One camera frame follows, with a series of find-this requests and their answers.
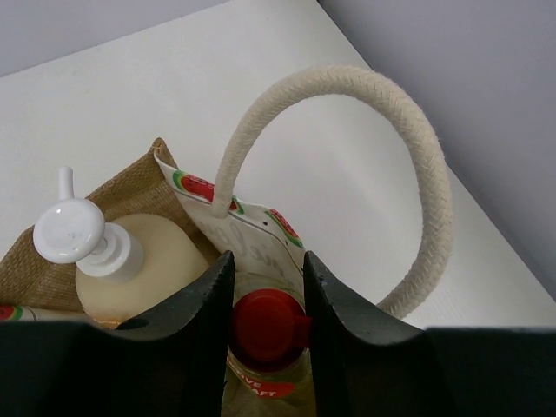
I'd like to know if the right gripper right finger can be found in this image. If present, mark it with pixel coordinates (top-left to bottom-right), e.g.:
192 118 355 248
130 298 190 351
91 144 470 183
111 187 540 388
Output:
303 252 555 416

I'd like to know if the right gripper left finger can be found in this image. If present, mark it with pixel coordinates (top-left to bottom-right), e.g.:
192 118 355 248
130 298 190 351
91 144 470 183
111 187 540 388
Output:
1 252 235 416

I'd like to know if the clear red-capped bottle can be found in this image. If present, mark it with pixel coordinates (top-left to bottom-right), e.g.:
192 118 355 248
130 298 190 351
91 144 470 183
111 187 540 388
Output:
222 272 316 416

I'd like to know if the cream pump lotion bottle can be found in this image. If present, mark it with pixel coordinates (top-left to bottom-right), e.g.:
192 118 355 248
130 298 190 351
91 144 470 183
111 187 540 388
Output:
33 167 209 328

